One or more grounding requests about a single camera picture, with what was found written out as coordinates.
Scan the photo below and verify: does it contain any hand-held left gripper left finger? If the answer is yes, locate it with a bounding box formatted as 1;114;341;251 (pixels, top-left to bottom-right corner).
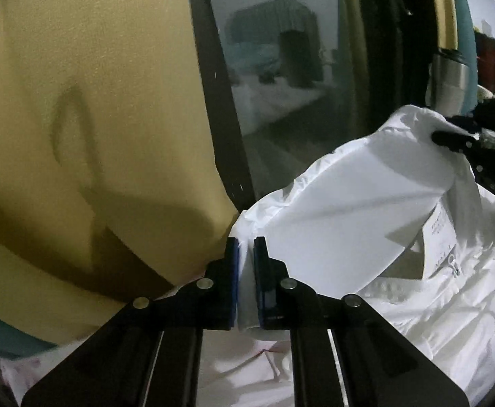
21;237;240;407

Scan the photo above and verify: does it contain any stainless steel tumbler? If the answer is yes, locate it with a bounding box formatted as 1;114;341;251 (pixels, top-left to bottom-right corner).
430;49;471;113

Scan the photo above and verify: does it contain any pink floral white bedsheet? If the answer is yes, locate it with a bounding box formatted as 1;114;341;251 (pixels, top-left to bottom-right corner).
0;331;299;407

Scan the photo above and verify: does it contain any yellow curtain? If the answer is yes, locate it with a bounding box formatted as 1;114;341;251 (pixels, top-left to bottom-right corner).
424;0;460;58
0;0;240;345

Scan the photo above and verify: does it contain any dark red object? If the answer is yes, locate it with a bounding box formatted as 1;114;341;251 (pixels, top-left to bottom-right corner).
475;30;495;94

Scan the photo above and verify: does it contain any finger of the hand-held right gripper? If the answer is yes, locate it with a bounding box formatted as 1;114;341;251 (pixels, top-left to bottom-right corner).
444;114;484;131
431;129;481;154

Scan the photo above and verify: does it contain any white shirt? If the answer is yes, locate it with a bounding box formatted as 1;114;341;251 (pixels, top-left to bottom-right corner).
231;104;495;404

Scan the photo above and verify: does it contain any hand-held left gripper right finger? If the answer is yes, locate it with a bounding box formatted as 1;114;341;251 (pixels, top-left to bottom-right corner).
254;236;471;407

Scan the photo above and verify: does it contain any dark framed glass window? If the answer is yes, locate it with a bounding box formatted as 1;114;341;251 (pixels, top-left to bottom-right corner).
186;0;432;213

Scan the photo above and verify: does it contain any teal curtain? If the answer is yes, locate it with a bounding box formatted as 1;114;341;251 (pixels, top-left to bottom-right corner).
0;305;59;357
453;0;480;109

